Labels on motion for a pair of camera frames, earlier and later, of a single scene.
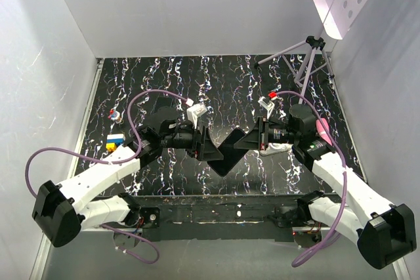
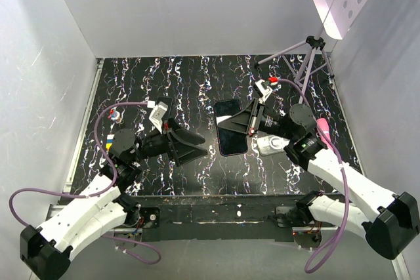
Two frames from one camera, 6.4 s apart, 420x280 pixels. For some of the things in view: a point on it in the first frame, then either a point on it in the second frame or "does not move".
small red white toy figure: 115,115 does not move
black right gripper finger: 249,141 to 240,121
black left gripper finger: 212,145 to 190,138
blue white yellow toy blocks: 113,141 does not move
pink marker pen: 321,130 does not move
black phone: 231,155 to 231,143
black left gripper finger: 210,153 to 185,153
